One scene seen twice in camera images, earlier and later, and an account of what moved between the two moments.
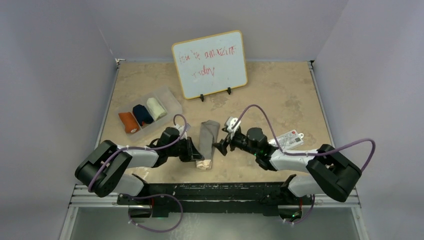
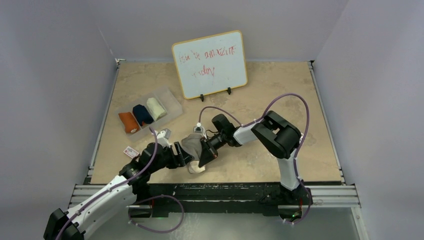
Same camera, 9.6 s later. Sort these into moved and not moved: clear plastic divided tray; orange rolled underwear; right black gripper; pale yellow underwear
Moved: right black gripper
Not moved: orange rolled underwear; clear plastic divided tray; pale yellow underwear
